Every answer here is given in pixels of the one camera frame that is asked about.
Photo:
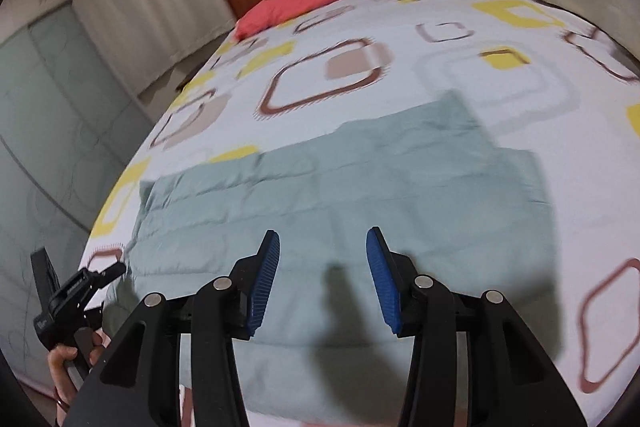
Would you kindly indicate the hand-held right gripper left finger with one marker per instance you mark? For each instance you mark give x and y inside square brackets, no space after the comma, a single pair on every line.
[262,282]

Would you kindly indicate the frosted glass wardrobe door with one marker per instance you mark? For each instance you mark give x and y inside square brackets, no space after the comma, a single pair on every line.
[60,107]

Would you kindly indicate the light green puffer jacket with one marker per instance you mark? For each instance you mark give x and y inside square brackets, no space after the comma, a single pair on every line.
[350,187]

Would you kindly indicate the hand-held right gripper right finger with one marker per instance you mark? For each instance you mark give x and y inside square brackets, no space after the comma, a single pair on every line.
[382,277]

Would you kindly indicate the person's left hand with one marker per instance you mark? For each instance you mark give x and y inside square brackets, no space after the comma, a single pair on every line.
[62,372]

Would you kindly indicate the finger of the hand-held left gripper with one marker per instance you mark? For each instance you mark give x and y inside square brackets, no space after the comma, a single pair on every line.
[112,271]

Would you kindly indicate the bed with patterned sheet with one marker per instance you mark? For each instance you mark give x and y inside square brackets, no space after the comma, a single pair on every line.
[400,72]

